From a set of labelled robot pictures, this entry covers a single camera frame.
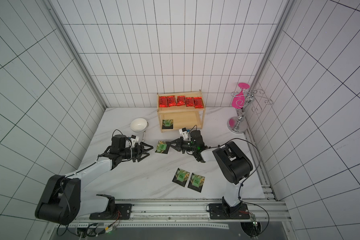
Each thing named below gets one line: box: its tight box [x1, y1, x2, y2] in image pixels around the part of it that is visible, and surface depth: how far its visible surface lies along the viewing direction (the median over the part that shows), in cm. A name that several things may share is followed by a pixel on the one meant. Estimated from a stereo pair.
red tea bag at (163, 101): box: [159, 96, 169, 108], surface depth 94 cm
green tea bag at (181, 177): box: [172, 167, 191, 188], surface depth 85 cm
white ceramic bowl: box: [130, 117, 149, 133], surface depth 107 cm
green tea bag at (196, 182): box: [187, 172, 206, 193], surface depth 84 cm
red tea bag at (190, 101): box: [185, 97, 195, 107], surface depth 94 cm
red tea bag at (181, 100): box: [176, 95, 186, 106], surface depth 94 cm
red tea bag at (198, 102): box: [193, 96, 204, 109], surface depth 94 cm
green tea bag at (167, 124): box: [162, 119, 174, 129], surface depth 109 cm
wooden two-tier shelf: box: [157, 101, 206, 133], surface depth 109 cm
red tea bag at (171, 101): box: [167, 95, 177, 107], surface depth 94 cm
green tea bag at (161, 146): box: [155, 140, 168, 154], surface depth 88 cm
